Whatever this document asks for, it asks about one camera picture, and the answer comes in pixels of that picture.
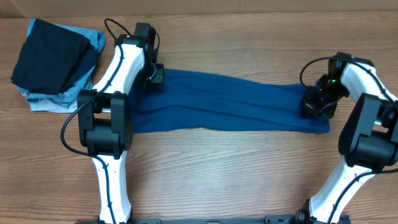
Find blue polo shirt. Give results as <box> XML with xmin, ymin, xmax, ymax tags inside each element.
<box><xmin>128</xmin><ymin>69</ymin><xmax>330</xmax><ymax>133</ymax></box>

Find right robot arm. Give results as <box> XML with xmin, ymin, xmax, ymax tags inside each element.
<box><xmin>288</xmin><ymin>52</ymin><xmax>397</xmax><ymax>223</ymax></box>

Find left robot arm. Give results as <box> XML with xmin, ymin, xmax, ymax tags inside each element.
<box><xmin>77</xmin><ymin>23</ymin><xmax>164</xmax><ymax>223</ymax></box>

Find folded light blue jeans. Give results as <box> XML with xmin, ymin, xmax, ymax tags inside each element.
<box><xmin>11</xmin><ymin>19</ymin><xmax>105</xmax><ymax>108</ymax></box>

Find folded black garment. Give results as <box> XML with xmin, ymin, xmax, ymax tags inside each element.
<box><xmin>11</xmin><ymin>19</ymin><xmax>100</xmax><ymax>95</ymax></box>

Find folded white garment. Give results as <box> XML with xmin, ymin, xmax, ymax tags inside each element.
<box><xmin>29</xmin><ymin>77</ymin><xmax>94</xmax><ymax>114</ymax></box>

